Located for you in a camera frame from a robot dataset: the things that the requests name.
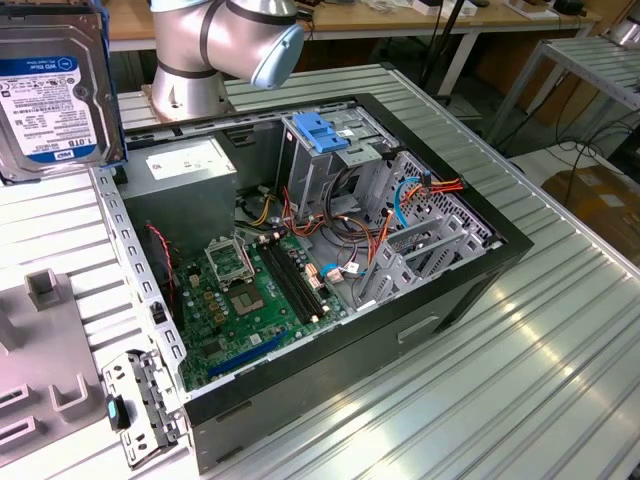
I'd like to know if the orange red power wire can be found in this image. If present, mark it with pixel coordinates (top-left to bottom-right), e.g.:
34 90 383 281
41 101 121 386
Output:
407 175 466 201

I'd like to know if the black open PC case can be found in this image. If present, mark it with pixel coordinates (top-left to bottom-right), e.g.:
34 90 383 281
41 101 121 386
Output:
88 92 535 476

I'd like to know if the red black fan wire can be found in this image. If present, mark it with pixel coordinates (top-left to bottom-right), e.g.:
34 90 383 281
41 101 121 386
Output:
144 223 177 306

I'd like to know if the blue expansion slot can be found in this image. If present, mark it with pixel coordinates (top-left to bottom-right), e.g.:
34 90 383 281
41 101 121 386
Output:
207 328 290 379

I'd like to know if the black RAM slot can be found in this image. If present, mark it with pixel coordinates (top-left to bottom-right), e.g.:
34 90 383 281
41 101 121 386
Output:
262 239 314 323
268 238 320 322
273 237 325 320
257 240 309 325

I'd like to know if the green motherboard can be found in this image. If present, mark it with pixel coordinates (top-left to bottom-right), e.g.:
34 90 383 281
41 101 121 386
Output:
172 232 351 394

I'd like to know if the brown cardboard box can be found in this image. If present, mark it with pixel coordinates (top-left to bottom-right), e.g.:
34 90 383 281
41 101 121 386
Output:
542 167 640 266

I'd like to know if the grey parts rack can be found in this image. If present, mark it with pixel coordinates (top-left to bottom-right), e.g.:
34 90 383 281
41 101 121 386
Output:
0 268 109 474

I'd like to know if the long light blue wire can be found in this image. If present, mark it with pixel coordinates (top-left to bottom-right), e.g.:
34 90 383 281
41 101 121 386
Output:
392 172 432 231

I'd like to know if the blue plastic drive latch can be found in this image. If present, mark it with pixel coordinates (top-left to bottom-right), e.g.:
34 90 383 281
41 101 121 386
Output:
292 113 351 155

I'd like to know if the grey power supply unit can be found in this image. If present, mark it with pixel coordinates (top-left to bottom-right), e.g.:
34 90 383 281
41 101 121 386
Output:
115 137 239 261

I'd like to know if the hard disk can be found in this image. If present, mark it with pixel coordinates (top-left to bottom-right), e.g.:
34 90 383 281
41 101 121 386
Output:
0 0 130 187

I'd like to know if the grey metal slot bracket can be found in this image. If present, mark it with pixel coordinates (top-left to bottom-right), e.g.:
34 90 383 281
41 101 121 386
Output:
101 349 189 469

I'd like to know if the light wooden desk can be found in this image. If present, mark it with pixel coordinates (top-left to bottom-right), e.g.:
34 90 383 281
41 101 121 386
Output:
107 0 157 52
299 0 604 59

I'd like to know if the grey metal disk bay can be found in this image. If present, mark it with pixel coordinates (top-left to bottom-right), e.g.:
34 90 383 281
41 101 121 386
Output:
357 214 501 311

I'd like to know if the metal socket cover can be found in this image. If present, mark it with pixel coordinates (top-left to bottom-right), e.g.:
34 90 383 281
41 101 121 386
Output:
204 237 254 289

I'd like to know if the orange wire bundle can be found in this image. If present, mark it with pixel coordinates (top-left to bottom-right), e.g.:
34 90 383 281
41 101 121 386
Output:
282 187 396 281

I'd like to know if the grey metal drive cage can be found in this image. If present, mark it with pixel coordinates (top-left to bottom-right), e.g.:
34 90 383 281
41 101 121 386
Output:
277 107 401 226

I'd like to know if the short blue labelled wire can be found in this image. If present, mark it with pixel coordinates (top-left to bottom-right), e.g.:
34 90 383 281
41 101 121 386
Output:
319 262 362 285

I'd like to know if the yellow black wire bundle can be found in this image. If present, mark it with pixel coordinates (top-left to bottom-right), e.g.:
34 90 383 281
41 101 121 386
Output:
238 192 277 227

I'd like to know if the black clip with blue tab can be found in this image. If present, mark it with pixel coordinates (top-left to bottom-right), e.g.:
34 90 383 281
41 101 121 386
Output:
104 393 132 432

